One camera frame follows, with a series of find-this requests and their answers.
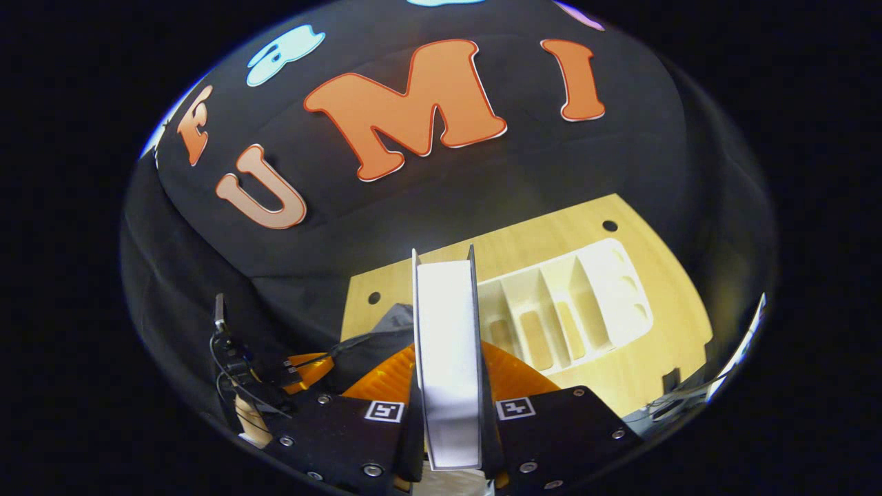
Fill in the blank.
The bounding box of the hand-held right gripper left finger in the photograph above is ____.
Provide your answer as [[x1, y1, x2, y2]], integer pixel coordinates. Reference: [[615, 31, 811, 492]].
[[265, 344, 422, 493]]

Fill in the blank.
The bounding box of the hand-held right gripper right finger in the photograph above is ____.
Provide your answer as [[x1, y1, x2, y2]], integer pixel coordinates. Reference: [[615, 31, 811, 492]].
[[480, 341, 642, 493]]

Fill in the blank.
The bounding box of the grey schoolbag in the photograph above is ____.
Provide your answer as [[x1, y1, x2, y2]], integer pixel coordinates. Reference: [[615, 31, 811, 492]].
[[303, 303, 418, 397]]

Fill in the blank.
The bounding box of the grey cover book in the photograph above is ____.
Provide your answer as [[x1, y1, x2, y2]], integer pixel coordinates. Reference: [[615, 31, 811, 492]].
[[411, 245, 486, 473]]

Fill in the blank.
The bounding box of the white bookshelf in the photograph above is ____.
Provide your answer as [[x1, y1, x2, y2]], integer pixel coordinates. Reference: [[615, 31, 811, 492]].
[[475, 238, 654, 376]]

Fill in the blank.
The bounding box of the black backdrop cloth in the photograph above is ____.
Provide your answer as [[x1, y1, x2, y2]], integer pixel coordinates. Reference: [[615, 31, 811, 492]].
[[121, 0, 776, 442]]

